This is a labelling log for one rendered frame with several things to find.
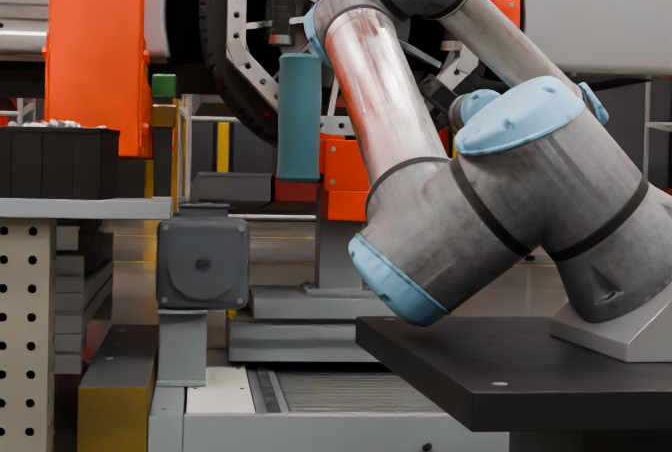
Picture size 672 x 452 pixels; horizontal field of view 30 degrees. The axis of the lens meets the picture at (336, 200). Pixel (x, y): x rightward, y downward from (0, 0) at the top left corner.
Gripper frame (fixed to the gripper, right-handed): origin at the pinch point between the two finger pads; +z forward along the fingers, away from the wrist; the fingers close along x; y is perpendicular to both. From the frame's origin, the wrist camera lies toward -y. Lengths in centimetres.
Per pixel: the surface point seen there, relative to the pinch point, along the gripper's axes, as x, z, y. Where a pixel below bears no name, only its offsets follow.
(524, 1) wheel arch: 31.5, 5.0, -4.8
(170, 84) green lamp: -41, -63, -42
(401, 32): 8.1, 15.3, -18.5
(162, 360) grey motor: -78, -27, -6
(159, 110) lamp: -45, -63, -40
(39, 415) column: -94, -66, -17
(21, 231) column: -75, -66, -41
